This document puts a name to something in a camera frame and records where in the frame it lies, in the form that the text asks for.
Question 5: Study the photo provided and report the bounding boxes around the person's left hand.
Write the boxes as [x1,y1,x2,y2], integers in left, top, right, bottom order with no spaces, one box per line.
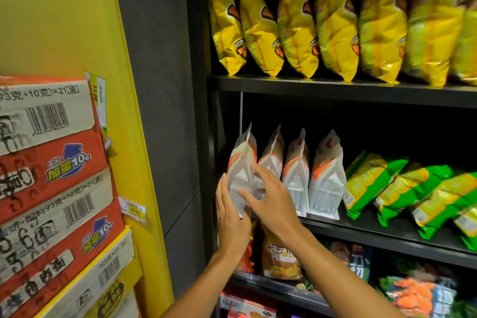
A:
[215,172,253,260]

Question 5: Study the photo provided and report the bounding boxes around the person's right hand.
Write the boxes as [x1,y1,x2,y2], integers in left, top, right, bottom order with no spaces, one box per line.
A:
[238,163,304,245]

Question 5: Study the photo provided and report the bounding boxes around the orange yellow snack bag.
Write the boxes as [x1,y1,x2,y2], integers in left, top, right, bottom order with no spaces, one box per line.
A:
[237,239,256,274]

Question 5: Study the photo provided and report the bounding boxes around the tan snack bag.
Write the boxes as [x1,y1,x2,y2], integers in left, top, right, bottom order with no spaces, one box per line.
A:
[261,228,303,281]

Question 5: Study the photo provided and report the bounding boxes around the dark shrimp chip bags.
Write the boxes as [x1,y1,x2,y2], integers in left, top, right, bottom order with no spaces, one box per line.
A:
[379,258,457,318]
[328,241,372,284]

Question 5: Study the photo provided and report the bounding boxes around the black metal shelf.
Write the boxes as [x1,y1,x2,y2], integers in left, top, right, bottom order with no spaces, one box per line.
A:
[182,0,477,318]

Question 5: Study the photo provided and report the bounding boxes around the row of yellow chip bags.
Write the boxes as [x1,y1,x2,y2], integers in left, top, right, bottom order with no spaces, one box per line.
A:
[209,0,477,87]

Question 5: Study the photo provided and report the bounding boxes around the person's left forearm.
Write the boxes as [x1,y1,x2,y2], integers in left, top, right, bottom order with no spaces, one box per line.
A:
[160,247,248,318]

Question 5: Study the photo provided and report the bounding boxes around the person's right forearm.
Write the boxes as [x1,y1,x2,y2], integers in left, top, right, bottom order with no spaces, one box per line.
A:
[285,226,407,318]

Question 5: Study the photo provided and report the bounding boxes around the small yellow price label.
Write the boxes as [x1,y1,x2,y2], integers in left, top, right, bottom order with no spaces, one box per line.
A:
[118,196,148,223]

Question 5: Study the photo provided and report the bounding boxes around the stack of noodle cartons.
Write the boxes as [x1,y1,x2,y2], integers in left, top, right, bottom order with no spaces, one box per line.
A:
[0,72,144,318]

